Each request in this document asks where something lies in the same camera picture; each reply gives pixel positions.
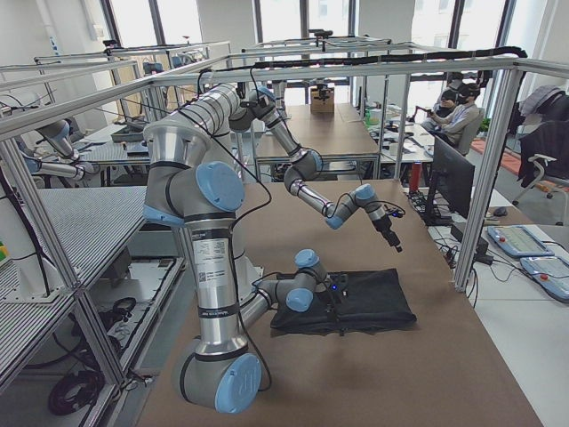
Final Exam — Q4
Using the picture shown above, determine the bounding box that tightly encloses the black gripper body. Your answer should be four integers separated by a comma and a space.
373, 217, 398, 244
322, 275, 349, 316

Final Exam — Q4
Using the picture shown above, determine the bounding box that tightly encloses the black graphic t-shirt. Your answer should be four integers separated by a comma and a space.
270, 268, 417, 334

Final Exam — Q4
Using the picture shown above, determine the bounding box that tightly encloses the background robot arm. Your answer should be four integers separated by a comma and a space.
17, 119, 100, 181

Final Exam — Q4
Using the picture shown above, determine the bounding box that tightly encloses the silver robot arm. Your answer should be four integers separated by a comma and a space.
177, 84, 402, 252
144, 118, 332, 414

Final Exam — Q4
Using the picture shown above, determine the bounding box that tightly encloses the black computer monitor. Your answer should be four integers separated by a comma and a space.
423, 138, 475, 226

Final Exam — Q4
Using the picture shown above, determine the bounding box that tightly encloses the blue teach pendant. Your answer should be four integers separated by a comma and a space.
519, 256, 569, 303
486, 225, 554, 259

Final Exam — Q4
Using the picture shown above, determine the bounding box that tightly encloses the seated person with headset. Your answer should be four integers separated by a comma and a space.
421, 83, 482, 156

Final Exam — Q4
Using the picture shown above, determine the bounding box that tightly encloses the cardboard box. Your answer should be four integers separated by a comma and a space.
310, 87, 334, 114

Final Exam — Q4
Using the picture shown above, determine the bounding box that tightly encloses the striped metal workbench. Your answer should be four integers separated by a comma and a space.
0, 184, 148, 308

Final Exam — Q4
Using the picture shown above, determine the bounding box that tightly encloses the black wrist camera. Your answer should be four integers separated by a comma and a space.
384, 205, 405, 218

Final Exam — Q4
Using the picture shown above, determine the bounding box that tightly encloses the aluminium cage frame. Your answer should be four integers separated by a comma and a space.
0, 42, 530, 388

